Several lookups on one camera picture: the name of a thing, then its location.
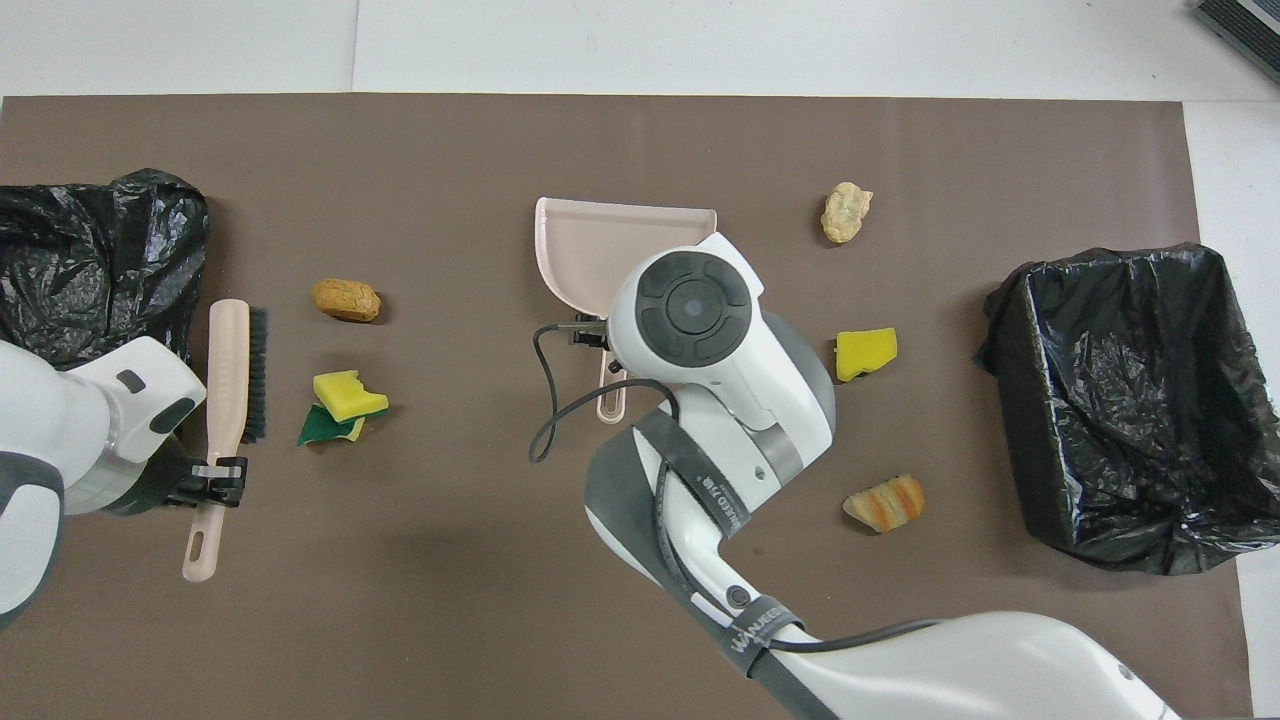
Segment open bin with black liner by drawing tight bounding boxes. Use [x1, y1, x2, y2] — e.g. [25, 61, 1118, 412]
[975, 242, 1280, 576]

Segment notched yellow sponge chunk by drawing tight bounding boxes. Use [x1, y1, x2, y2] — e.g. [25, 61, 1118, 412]
[312, 370, 390, 421]

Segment beige hand brush black bristles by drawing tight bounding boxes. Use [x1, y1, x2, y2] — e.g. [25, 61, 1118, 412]
[181, 298, 270, 584]

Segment bin wrapped in black bag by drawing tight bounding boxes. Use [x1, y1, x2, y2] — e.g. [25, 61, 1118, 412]
[0, 168, 211, 373]

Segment brown table mat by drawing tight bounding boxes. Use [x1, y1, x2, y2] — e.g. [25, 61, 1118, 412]
[0, 93, 1256, 720]

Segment beige plastic dustpan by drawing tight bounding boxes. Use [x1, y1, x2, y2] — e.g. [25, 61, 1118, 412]
[534, 196, 719, 424]

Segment green-backed sponge scrap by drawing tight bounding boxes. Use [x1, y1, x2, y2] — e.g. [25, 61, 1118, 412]
[296, 404, 369, 448]

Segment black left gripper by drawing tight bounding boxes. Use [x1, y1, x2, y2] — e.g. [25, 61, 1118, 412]
[163, 456, 249, 510]

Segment brown bread roll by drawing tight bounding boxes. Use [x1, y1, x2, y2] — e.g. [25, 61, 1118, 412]
[311, 278, 382, 323]

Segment grey ribbed device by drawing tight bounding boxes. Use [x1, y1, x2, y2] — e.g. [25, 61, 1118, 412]
[1194, 0, 1280, 86]

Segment plain yellow sponge piece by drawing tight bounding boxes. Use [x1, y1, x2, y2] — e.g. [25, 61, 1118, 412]
[835, 327, 899, 384]

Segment pale bread chunk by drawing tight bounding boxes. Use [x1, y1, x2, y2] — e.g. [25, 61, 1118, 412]
[821, 181, 874, 245]

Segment striped croissant piece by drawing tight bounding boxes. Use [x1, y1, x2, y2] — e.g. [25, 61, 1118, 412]
[842, 473, 927, 534]

